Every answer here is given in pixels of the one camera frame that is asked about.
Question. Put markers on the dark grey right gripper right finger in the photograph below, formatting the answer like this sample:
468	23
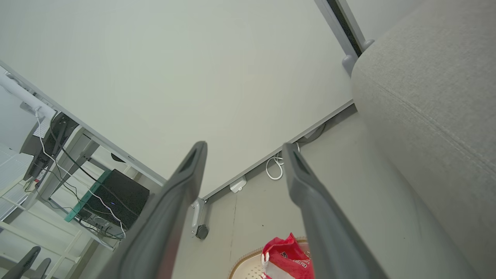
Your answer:
325	232

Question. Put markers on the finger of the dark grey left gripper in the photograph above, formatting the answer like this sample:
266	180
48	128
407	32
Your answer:
42	269
21	265

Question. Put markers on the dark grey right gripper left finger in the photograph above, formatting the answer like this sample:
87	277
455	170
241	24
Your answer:
162	224

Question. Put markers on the red and white jersey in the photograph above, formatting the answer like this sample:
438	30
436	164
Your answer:
285	254

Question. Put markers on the black caster wheel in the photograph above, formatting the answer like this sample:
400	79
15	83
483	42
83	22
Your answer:
202	231

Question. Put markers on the black computer tower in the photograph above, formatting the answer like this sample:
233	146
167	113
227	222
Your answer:
120	193

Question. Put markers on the grey power strip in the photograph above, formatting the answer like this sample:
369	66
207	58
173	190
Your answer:
99	224

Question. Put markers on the teal green board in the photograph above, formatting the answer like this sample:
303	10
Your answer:
83	201

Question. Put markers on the white power adapter box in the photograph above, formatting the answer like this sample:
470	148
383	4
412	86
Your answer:
238	186

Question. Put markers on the beige plastic laundry basket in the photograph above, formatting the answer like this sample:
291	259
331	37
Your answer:
248	268

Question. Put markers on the dark computer monitor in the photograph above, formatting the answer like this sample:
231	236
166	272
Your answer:
46	143

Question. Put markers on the white shelf frame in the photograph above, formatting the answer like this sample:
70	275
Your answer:
42	236

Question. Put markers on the grey partition foot bracket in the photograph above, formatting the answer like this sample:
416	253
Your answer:
195	213

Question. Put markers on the white desk frame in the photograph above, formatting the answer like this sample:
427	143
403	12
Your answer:
83	149

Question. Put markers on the grey partition post with feet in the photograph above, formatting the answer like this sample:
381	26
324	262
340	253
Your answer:
323	8

